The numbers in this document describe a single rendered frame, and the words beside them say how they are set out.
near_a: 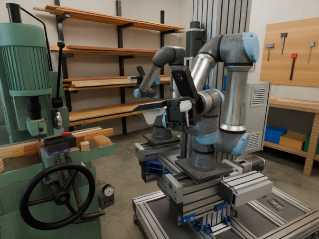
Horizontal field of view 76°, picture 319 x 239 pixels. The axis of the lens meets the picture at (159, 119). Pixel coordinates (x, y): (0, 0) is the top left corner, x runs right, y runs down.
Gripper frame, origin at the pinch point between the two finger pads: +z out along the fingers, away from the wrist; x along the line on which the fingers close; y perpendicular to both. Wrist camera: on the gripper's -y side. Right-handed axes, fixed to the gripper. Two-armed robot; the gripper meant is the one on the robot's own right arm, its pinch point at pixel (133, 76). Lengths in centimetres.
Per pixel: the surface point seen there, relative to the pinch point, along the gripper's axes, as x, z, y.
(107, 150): -66, -66, 28
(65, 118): -75, -34, 12
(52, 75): -75, -32, -15
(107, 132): -57, -50, 24
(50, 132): -85, -31, 19
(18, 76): -94, -56, -18
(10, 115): -101, -31, 3
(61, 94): -73, -32, -3
